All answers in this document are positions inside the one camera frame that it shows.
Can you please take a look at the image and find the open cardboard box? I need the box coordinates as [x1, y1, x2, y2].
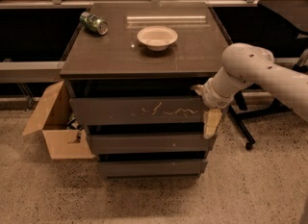
[23, 81, 94, 160]

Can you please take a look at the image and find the green soda can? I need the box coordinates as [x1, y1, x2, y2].
[80, 12, 108, 36]

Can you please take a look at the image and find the grey bottom drawer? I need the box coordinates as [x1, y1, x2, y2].
[97, 159, 208, 178]

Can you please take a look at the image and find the dark side table top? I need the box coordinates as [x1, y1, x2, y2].
[258, 0, 308, 35]

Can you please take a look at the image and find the grey drawer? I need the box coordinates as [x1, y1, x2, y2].
[97, 159, 208, 178]
[87, 133, 216, 155]
[70, 96, 209, 125]

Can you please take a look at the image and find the grey top drawer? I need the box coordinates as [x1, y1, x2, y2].
[70, 96, 209, 125]

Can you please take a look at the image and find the white paper bowl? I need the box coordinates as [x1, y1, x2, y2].
[137, 26, 178, 51]

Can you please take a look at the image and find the dark grey drawer cabinet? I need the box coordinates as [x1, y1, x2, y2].
[60, 2, 244, 180]

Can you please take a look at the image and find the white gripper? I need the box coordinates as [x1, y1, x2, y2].
[191, 78, 232, 139]

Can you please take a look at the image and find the black wheeled stand base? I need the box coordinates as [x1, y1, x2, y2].
[227, 90, 292, 151]

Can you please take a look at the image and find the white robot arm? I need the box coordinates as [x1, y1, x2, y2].
[192, 43, 308, 138]

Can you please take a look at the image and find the grey middle drawer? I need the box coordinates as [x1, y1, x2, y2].
[87, 133, 216, 155]

